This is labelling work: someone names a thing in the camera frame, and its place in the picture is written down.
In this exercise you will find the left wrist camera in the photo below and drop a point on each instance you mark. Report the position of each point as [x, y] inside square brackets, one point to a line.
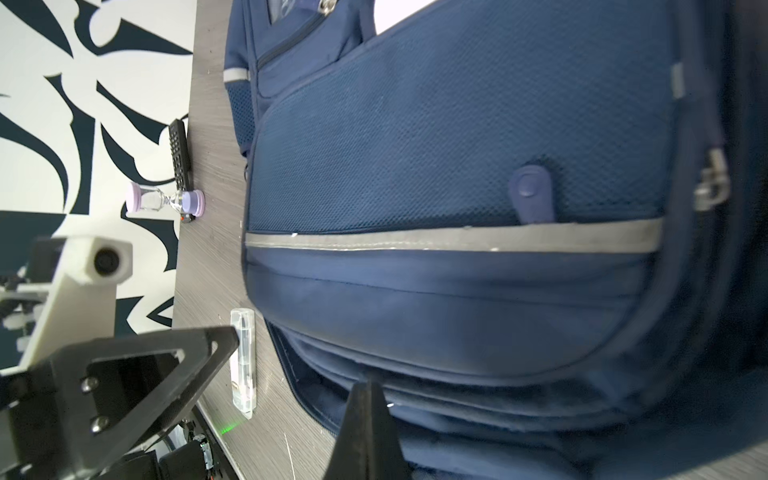
[79, 303]

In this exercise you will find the small purple bottle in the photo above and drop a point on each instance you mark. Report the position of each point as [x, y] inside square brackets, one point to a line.
[145, 198]

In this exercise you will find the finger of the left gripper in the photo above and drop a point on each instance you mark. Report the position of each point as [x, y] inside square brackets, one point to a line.
[113, 394]

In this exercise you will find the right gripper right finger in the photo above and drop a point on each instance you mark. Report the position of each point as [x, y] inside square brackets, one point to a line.
[388, 459]

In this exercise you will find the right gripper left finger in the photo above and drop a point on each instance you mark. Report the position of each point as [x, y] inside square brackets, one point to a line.
[351, 456]

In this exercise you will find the clear plastic pen box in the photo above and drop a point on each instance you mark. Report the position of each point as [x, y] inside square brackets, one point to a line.
[242, 362]

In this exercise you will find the navy blue student backpack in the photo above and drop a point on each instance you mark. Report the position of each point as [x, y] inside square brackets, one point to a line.
[539, 226]

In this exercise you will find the black remote control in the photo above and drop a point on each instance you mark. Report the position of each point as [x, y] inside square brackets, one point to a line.
[181, 159]

